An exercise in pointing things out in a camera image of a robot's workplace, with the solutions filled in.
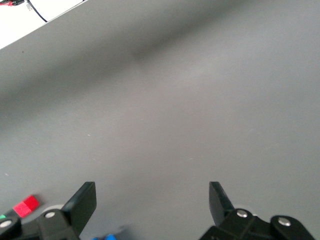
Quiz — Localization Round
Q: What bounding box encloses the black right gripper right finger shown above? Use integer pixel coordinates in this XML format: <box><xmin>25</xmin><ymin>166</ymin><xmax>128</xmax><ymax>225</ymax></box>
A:
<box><xmin>198</xmin><ymin>181</ymin><xmax>316</xmax><ymax>240</ymax></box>

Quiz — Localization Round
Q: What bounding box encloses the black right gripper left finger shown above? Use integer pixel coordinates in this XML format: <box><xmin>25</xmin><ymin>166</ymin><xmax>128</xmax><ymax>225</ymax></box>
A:
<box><xmin>0</xmin><ymin>181</ymin><xmax>97</xmax><ymax>240</ymax></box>

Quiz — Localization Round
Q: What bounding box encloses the small red cube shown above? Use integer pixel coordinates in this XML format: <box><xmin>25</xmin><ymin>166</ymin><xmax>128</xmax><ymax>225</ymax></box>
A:
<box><xmin>12</xmin><ymin>194</ymin><xmax>41</xmax><ymax>218</ymax></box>

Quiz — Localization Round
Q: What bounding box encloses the dark grey table mat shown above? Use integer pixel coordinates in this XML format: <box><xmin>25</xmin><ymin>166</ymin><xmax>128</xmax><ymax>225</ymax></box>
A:
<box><xmin>0</xmin><ymin>0</ymin><xmax>320</xmax><ymax>240</ymax></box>

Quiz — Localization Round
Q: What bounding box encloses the black cable beyond mat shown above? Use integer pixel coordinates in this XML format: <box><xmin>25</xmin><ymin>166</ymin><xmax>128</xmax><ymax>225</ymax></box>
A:
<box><xmin>25</xmin><ymin>0</ymin><xmax>49</xmax><ymax>24</ymax></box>

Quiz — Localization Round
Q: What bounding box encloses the red wire bundle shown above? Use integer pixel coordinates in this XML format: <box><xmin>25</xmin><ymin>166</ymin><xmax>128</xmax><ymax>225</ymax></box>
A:
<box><xmin>0</xmin><ymin>0</ymin><xmax>27</xmax><ymax>8</ymax></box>

